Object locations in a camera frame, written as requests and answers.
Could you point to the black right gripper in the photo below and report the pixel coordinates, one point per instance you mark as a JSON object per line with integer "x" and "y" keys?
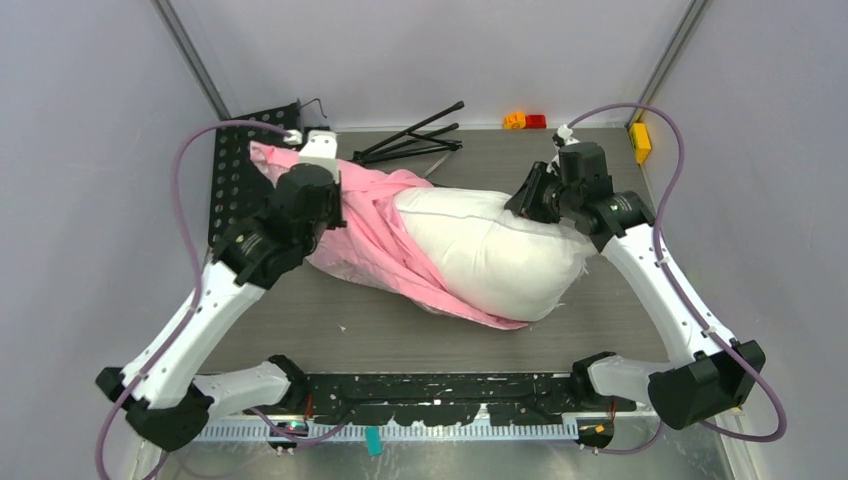
{"x": 527, "y": 201}

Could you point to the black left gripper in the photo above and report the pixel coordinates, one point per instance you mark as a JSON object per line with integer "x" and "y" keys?
{"x": 337, "y": 216}

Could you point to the pink pillowcase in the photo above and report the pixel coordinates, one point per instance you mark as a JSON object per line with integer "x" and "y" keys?
{"x": 375, "y": 249}

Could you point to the white pillow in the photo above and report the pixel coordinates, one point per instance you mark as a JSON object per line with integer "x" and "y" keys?
{"x": 502, "y": 264}

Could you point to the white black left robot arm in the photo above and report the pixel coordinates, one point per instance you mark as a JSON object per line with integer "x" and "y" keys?
{"x": 165, "y": 399}

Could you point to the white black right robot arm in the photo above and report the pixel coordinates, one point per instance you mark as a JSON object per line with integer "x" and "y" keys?
{"x": 708, "y": 371}

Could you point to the red toy block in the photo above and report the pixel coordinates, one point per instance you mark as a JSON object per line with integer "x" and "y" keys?
{"x": 535, "y": 121}

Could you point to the orange toy block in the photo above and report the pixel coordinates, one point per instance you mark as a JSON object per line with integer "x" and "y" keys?
{"x": 514, "y": 121}

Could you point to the black perforated music stand tray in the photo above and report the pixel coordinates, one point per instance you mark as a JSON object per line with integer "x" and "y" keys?
{"x": 237, "y": 186}

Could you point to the black folded tripod stand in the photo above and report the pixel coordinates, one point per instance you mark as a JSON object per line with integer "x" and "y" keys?
{"x": 413, "y": 141}

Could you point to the yellow toy block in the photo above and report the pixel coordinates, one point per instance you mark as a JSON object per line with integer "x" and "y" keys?
{"x": 640, "y": 141}

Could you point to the teal tape piece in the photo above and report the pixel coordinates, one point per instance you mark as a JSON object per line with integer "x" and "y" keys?
{"x": 373, "y": 441}

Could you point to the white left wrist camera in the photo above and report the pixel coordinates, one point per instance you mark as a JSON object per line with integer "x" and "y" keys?
{"x": 318, "y": 147}

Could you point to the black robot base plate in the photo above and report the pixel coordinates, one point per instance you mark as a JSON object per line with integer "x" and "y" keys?
{"x": 509, "y": 399}

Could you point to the aluminium slotted rail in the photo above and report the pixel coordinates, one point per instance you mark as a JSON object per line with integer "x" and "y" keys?
{"x": 251, "y": 429}

